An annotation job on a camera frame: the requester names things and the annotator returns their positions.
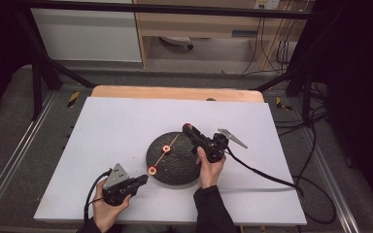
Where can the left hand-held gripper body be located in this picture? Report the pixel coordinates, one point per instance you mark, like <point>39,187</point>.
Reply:
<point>116,181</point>

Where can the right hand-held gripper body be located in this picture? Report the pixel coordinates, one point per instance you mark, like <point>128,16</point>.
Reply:
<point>215,149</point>

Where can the thin wooden skewer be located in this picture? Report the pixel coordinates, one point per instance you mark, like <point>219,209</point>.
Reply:
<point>171,142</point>

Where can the round black plate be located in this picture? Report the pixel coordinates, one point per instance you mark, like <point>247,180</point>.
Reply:
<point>178,168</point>

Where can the person's right hand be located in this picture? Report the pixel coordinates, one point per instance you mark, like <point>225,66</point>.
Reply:
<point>210,173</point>

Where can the person's left hand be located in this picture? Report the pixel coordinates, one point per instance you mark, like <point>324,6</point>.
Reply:
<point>105,213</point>

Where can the light wooden board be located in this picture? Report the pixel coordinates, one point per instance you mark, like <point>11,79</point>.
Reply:
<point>162,93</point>

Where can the grey chair base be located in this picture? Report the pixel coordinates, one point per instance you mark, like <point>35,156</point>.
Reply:
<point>176,40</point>

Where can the light wooden desk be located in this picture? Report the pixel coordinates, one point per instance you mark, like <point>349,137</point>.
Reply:
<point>191,26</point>

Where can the white cabinet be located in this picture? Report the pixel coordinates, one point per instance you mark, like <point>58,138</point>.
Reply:
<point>87,35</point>

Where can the aluminium floor rail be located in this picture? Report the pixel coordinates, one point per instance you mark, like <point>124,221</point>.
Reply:
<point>16,152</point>
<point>333,181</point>

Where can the black metal frame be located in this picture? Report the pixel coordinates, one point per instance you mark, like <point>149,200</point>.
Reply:
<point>175,9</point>

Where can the white wall socket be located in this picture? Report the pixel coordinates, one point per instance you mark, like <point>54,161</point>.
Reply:
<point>267,4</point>

